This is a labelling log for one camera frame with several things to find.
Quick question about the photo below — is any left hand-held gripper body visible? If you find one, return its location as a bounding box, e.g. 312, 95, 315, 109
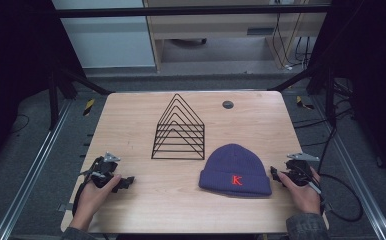
79, 151, 122, 190

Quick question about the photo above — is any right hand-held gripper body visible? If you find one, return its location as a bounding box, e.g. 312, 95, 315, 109
284, 152, 323, 195

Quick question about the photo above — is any purple knit beanie hat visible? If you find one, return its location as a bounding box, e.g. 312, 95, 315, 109
198, 143, 273, 198

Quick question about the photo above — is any black wire triangular rack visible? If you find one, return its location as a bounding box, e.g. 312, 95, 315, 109
150, 93, 206, 161

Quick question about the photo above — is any person's left hand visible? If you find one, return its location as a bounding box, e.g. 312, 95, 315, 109
69, 173, 123, 232

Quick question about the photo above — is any person's right hand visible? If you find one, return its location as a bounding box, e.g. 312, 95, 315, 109
276, 166, 323, 216

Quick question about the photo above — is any yellow black striped tape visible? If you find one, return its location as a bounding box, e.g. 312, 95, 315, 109
82, 98, 96, 117
295, 95, 315, 111

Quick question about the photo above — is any black metal stand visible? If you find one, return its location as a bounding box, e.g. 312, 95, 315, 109
46, 64, 115, 132
266, 61, 340, 128

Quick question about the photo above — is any black curtain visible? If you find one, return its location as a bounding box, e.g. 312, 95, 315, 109
0, 0, 87, 178
307, 0, 386, 188

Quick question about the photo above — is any white cabinet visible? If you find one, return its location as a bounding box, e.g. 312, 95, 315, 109
51, 0, 157, 70

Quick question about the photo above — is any light wooden desk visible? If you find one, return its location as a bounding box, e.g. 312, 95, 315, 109
142, 0, 333, 72

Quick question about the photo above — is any black floor cable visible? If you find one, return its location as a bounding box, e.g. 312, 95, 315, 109
10, 113, 31, 135
292, 105, 355, 148

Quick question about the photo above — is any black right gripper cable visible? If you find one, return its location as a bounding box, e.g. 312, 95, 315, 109
316, 126, 365, 223

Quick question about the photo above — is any aluminium floor rail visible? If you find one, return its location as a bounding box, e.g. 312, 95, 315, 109
313, 95, 386, 240
0, 99, 73, 240

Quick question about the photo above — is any bundle of hanging desk cables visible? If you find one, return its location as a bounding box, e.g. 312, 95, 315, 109
271, 12, 313, 72

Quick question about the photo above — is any black horizontal frame bar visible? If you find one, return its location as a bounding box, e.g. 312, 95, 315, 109
54, 3, 333, 19

